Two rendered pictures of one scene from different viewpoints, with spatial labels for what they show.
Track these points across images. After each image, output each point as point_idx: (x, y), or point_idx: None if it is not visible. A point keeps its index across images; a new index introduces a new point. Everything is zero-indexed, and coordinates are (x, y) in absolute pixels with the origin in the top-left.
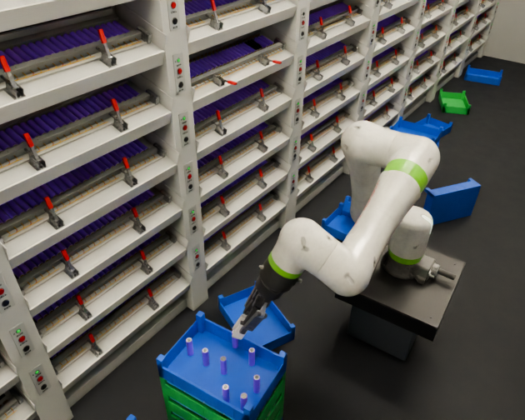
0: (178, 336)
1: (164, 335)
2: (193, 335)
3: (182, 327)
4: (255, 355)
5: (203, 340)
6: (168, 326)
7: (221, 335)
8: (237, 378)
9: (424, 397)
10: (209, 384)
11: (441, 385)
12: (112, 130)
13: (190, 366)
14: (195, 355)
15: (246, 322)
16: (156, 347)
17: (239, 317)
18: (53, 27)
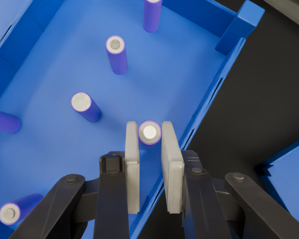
0: (287, 52)
1: (287, 31)
2: (204, 25)
3: None
4: (146, 196)
5: (192, 54)
6: None
7: (204, 96)
8: (73, 151)
9: None
10: (58, 79)
11: None
12: None
13: (112, 28)
14: (145, 37)
15: (74, 194)
16: (265, 22)
17: (175, 148)
18: None
